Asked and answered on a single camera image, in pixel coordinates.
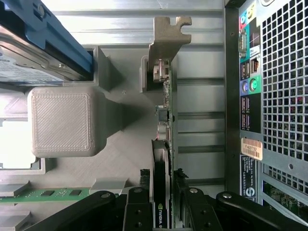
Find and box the green RAM stick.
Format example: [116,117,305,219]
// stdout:
[0,189,92,199]

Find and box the grey printed parts rack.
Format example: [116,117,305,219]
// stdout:
[0,44,179,231]

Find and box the silver CPU chip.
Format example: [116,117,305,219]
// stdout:
[0,120,39,170]

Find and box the black open PC case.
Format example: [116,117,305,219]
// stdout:
[223,0,308,212]

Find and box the hard disk in blue caddy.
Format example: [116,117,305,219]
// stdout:
[0,0,94,85]

